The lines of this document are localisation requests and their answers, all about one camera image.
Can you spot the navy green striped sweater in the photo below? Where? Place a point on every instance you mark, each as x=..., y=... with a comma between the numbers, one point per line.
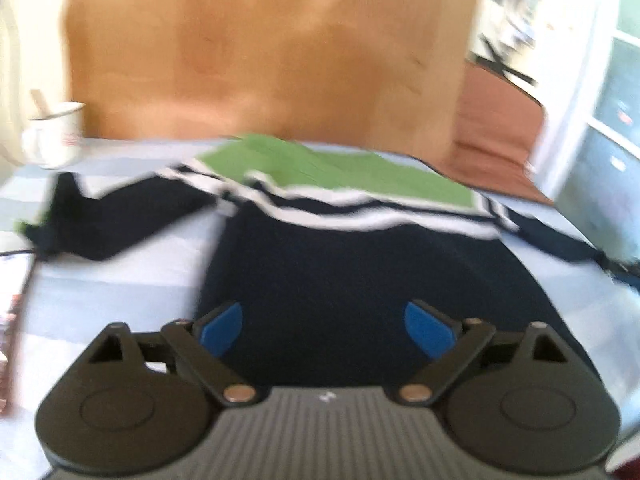
x=325, y=270

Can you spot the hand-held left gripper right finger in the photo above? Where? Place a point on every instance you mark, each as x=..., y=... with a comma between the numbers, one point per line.
x=425, y=331

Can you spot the black cluttered rack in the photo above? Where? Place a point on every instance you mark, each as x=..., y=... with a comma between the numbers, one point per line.
x=510, y=20

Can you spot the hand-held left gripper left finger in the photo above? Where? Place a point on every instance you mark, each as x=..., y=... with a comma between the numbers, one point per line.
x=220, y=331

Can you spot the pale stirring stick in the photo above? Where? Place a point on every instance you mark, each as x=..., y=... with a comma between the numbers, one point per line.
x=41, y=102

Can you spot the white mug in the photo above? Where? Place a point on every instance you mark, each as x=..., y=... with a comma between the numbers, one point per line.
x=52, y=137

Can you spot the striped light blue bedsheet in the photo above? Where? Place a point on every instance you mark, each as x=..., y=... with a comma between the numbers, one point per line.
x=125, y=290

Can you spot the white framed glass door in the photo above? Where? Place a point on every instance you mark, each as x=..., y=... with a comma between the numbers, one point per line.
x=600, y=110

